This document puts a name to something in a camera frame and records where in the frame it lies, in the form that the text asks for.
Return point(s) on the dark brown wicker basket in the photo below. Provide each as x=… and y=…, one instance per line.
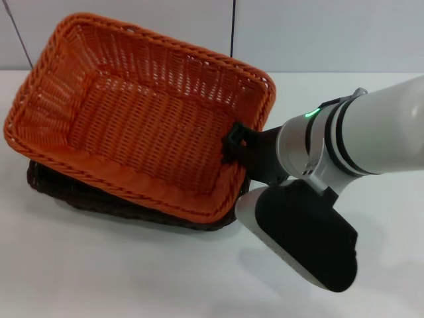
x=99, y=202

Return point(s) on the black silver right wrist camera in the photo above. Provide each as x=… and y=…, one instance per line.
x=298, y=232

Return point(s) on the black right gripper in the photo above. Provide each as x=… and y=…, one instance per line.
x=265, y=155

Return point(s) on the orange yellow wicker basket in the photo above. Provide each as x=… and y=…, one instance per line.
x=139, y=126

